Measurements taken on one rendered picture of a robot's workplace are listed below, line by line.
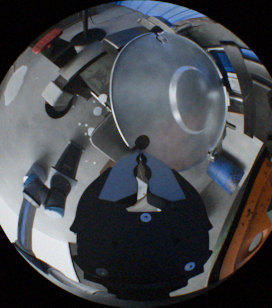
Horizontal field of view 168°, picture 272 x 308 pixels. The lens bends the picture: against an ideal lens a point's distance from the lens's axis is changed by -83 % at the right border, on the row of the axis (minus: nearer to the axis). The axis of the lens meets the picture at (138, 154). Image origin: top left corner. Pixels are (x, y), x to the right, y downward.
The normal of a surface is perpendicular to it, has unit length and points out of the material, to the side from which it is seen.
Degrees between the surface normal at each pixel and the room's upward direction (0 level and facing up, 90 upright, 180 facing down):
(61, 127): 0
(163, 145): 0
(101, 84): 0
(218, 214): 90
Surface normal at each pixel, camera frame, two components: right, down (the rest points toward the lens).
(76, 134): 0.33, 0.45
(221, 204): -0.61, -0.57
